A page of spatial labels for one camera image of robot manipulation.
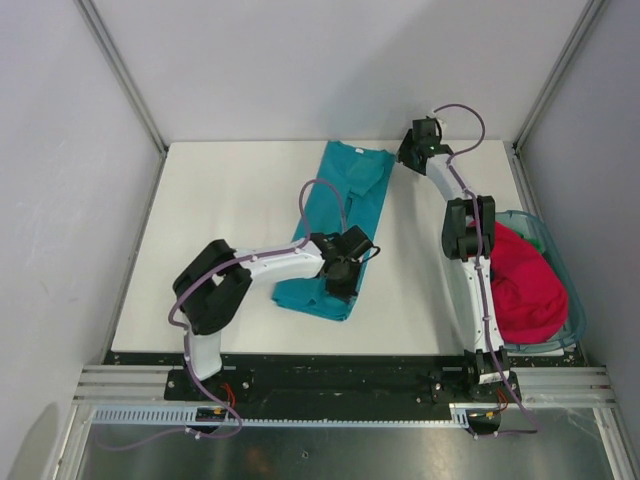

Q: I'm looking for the teal t-shirt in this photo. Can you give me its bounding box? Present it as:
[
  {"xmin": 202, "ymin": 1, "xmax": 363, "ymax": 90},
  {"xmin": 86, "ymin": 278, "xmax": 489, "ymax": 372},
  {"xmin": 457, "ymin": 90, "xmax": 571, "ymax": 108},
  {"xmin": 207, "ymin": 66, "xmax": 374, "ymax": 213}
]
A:
[{"xmin": 272, "ymin": 141, "xmax": 395, "ymax": 321}]

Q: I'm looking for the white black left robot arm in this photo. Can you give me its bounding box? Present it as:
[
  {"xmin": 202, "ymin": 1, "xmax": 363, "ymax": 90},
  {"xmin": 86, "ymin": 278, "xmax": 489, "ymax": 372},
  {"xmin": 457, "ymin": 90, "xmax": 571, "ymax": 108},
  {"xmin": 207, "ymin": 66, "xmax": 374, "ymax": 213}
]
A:
[{"xmin": 169, "ymin": 226, "xmax": 380, "ymax": 400}]

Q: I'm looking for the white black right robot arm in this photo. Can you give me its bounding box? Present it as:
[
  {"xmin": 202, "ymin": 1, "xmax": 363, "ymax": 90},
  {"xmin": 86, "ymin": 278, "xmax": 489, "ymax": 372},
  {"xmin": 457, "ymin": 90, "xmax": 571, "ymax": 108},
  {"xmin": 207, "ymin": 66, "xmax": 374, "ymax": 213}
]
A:
[{"xmin": 397, "ymin": 116, "xmax": 510, "ymax": 401}]

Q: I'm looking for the green t-shirt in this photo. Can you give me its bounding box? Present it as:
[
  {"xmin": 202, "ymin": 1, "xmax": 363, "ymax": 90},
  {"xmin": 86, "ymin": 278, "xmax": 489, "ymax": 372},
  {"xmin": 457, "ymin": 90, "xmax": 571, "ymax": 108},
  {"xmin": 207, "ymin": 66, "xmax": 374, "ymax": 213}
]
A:
[{"xmin": 526, "ymin": 238, "xmax": 546, "ymax": 255}]

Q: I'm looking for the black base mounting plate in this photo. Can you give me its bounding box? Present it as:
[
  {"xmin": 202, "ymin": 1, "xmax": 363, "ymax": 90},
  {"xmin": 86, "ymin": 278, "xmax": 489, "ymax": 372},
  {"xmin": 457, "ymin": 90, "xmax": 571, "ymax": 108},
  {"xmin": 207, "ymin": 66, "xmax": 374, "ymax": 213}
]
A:
[{"xmin": 164, "ymin": 354, "xmax": 521, "ymax": 419}]

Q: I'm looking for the magenta red t-shirt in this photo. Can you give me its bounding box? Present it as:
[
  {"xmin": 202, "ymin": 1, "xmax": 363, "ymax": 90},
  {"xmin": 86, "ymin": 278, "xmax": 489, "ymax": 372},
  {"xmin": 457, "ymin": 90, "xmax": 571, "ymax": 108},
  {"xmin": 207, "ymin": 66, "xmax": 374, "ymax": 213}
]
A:
[{"xmin": 451, "ymin": 222, "xmax": 569, "ymax": 351}]

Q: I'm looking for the clear blue plastic bin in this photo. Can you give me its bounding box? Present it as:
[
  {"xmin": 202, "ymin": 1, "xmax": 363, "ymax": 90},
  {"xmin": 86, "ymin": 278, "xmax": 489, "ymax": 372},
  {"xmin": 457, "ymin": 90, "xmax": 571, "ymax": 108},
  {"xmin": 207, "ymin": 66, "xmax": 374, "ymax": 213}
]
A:
[{"xmin": 491, "ymin": 210, "xmax": 586, "ymax": 355}]

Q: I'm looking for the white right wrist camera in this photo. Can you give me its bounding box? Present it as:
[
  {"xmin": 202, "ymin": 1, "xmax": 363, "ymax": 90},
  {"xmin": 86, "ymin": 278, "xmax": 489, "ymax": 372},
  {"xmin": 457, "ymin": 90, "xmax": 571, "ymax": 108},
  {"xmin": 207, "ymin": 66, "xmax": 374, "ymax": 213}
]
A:
[{"xmin": 431, "ymin": 111, "xmax": 447, "ymax": 129}]

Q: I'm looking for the white slotted cable duct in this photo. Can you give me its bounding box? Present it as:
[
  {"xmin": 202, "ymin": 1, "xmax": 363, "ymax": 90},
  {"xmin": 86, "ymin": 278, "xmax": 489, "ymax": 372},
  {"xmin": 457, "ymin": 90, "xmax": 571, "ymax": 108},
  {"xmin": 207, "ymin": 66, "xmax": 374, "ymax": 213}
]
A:
[{"xmin": 91, "ymin": 404, "xmax": 503, "ymax": 429}]

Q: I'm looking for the right aluminium corner post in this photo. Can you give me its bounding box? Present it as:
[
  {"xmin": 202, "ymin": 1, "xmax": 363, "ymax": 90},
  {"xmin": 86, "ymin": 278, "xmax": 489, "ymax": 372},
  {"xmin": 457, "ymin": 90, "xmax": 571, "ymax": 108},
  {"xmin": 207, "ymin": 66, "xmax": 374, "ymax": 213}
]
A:
[{"xmin": 512, "ymin": 0, "xmax": 609, "ymax": 152}]

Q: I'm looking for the aluminium corner post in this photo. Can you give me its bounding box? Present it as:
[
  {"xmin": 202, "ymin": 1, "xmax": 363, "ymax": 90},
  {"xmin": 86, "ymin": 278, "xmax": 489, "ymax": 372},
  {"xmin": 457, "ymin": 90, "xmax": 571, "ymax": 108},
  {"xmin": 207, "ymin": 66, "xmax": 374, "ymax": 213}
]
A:
[
  {"xmin": 512, "ymin": 0, "xmax": 609, "ymax": 152},
  {"xmin": 74, "ymin": 0, "xmax": 168, "ymax": 157}
]

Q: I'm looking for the aluminium frame rail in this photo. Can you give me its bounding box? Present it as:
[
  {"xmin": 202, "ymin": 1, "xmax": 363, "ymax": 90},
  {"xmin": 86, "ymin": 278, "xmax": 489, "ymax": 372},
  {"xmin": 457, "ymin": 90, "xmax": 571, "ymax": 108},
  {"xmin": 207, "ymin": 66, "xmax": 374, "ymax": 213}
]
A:
[{"xmin": 73, "ymin": 365, "xmax": 171, "ymax": 405}]

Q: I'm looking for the left aluminium corner post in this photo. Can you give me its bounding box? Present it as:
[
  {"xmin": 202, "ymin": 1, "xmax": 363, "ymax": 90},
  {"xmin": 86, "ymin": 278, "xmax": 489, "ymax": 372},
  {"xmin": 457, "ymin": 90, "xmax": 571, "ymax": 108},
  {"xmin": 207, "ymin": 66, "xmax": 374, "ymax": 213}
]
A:
[{"xmin": 74, "ymin": 0, "xmax": 168, "ymax": 157}]

